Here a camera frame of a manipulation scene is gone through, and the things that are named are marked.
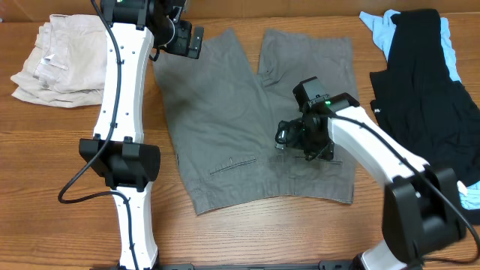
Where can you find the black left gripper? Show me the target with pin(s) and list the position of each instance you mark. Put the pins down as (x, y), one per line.
(181, 47)

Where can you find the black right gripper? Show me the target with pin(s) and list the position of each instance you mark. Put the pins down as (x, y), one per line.
(292, 129)

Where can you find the grey shorts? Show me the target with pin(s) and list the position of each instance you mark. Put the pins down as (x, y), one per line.
(222, 117)

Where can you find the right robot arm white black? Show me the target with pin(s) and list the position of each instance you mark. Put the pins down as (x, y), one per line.
(419, 199)

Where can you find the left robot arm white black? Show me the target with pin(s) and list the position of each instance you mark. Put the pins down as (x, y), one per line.
(136, 33)

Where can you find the folded beige shorts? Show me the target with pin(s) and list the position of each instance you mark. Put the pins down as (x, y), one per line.
(67, 66)

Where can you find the black garment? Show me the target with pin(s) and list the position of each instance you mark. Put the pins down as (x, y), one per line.
(419, 105)

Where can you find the light blue garment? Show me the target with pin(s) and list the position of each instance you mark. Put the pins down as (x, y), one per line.
(383, 30)

